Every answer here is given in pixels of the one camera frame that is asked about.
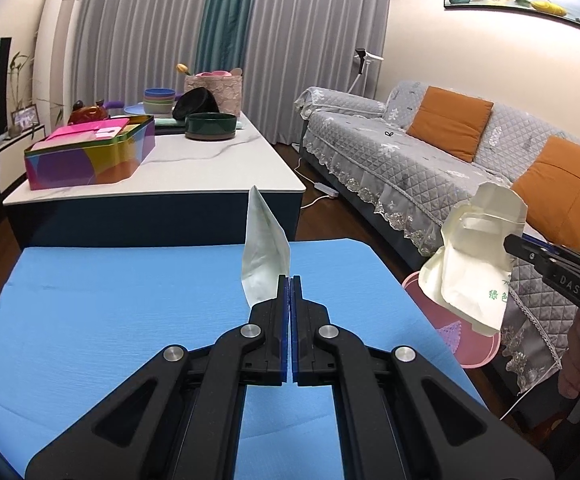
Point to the stack of pastel bowls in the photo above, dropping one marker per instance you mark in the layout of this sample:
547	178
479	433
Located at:
158	100

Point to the teal curtain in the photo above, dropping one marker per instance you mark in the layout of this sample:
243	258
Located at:
227	10

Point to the grey curtain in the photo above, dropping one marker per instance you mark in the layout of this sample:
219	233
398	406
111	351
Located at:
320	25
134	25

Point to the white standing air conditioner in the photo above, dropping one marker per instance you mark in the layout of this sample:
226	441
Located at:
64	35

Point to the red teapot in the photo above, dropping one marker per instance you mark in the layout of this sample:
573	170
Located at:
87	112

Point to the pink lace basket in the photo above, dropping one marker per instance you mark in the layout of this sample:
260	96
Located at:
219	92

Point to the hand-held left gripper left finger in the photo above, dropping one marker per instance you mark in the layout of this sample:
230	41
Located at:
270	320

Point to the small photo frame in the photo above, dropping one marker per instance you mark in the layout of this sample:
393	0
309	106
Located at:
24	117

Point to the yellow tulip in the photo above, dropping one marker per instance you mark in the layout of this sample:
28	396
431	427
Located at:
182	67

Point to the grey quilted sofa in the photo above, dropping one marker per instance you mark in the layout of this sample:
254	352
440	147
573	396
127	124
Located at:
395	170

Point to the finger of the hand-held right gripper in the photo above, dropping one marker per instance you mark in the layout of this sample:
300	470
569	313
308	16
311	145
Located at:
520	250
565	252

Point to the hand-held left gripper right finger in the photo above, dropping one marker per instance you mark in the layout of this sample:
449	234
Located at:
315	320

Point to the dark green bowl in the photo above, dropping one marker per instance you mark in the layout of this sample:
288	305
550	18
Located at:
210	126

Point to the colourful tin box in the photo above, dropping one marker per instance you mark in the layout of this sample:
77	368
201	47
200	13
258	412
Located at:
89	155

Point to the thin bamboo plant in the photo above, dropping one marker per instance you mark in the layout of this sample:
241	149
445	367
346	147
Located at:
19	75

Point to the light blue plate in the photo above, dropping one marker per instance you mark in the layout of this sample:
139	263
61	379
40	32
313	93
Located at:
134	109

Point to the pink plastic basin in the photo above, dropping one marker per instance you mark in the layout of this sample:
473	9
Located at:
470	350

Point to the orange cushion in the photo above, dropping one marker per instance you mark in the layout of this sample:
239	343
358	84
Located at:
450	122
565	195

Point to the white floor lamp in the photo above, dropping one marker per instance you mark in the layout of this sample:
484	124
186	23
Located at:
362	70

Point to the white-topped coffee table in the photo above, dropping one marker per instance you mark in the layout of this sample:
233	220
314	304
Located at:
194	170

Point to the white paper bag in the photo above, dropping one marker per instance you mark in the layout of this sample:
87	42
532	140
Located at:
475	265

